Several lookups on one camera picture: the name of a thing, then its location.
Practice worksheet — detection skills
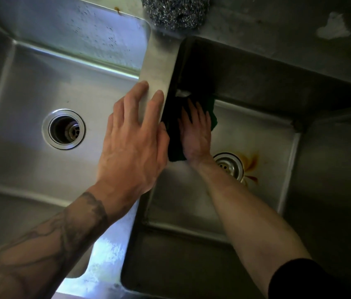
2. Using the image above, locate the person's right hand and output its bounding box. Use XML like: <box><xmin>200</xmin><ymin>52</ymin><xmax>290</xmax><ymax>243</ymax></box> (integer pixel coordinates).
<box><xmin>178</xmin><ymin>98</ymin><xmax>213</xmax><ymax>168</ymax></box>

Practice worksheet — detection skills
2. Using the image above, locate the person's left hand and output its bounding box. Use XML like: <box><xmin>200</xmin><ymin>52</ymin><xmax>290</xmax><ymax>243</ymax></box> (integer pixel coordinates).
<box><xmin>95</xmin><ymin>81</ymin><xmax>171</xmax><ymax>212</ymax></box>

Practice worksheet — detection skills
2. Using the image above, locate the green scouring cloth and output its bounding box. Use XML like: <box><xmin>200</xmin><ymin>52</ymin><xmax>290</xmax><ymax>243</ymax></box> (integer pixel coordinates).
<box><xmin>163</xmin><ymin>90</ymin><xmax>218</xmax><ymax>162</ymax></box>

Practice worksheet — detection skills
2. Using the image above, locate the stainless steel sink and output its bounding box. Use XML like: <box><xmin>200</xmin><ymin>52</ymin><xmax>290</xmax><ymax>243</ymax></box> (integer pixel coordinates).
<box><xmin>121</xmin><ymin>0</ymin><xmax>351</xmax><ymax>299</ymax></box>
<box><xmin>0</xmin><ymin>0</ymin><xmax>182</xmax><ymax>299</ymax></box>

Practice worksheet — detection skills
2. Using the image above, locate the person's right forearm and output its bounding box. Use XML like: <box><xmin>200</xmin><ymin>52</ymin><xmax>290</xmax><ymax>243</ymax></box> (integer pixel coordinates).
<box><xmin>194</xmin><ymin>155</ymin><xmax>312</xmax><ymax>299</ymax></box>

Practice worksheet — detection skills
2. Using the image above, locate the grey steel wool scourer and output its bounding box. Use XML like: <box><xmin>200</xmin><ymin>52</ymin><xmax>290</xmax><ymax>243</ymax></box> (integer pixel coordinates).
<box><xmin>141</xmin><ymin>0</ymin><xmax>212</xmax><ymax>31</ymax></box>

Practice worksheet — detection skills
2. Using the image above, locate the black shirt sleeve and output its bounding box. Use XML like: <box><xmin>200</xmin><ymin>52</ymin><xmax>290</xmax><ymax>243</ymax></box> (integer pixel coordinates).
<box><xmin>268</xmin><ymin>258</ymin><xmax>351</xmax><ymax>299</ymax></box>

